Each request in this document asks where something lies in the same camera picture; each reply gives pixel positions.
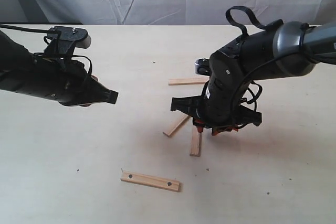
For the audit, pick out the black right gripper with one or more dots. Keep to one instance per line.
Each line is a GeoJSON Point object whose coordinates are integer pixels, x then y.
{"type": "Point", "coordinates": [221, 110]}

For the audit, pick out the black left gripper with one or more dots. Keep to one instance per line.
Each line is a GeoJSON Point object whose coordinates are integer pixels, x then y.
{"type": "Point", "coordinates": [69, 83]}

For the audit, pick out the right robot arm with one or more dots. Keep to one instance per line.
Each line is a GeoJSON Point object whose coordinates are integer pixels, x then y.
{"type": "Point", "coordinates": [283, 50]}

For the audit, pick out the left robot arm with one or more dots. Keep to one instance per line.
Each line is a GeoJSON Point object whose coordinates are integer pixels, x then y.
{"type": "Point", "coordinates": [17, 65]}

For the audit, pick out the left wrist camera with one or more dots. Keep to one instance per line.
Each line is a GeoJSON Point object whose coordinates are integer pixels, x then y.
{"type": "Point", "coordinates": [64, 40]}

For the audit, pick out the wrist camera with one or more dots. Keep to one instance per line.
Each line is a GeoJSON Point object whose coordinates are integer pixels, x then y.
{"type": "Point", "coordinates": [64, 40]}
{"type": "Point", "coordinates": [202, 67]}

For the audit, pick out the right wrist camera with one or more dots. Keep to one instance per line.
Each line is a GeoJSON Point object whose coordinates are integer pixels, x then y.
{"type": "Point", "coordinates": [202, 67]}

